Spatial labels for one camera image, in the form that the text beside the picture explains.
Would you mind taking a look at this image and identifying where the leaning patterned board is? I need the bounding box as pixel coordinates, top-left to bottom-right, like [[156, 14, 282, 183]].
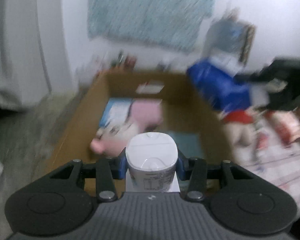
[[239, 24, 256, 65]]

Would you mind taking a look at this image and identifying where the teal floral wall cloth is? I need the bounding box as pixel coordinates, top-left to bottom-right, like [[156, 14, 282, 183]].
[[87, 0, 215, 53]]

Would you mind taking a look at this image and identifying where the pink plush toy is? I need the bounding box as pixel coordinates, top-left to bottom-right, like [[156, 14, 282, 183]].
[[90, 119, 146, 157]]

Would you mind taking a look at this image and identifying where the blue water jug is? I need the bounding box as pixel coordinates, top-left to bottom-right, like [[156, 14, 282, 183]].
[[202, 18, 246, 58]]

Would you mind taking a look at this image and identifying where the grey curtain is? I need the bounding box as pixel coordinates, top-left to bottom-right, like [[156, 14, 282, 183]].
[[0, 0, 77, 109]]

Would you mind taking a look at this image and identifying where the blue striped towel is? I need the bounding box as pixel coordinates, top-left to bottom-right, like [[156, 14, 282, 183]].
[[168, 131, 204, 158]]

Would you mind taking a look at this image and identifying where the black-haired plush doll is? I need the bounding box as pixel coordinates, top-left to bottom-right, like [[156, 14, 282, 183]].
[[221, 108, 269, 151]]

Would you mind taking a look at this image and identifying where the checkered bed sheet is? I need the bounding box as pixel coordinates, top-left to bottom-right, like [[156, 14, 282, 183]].
[[223, 104, 300, 215]]

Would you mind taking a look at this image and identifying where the brown cardboard box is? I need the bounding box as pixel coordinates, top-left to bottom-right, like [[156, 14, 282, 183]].
[[46, 70, 235, 197]]

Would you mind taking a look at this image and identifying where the blue white tissue pack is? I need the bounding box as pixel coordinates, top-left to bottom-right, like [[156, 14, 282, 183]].
[[186, 59, 270, 113]]

